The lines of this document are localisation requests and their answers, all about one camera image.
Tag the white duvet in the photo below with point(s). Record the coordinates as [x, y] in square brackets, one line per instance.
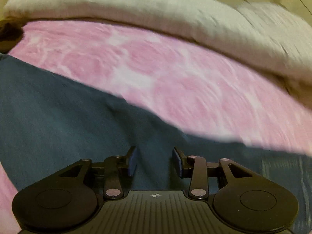
[121, 4]

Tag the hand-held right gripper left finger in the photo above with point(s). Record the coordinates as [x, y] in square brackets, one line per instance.
[132, 160]

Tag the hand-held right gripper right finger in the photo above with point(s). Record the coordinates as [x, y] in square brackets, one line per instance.
[176, 162]

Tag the pink floral blanket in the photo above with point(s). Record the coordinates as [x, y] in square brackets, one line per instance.
[170, 78]

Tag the brown garment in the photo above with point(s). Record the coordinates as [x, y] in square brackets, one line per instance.
[9, 36]

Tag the blue jeans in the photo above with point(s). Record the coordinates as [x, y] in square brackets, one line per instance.
[61, 114]

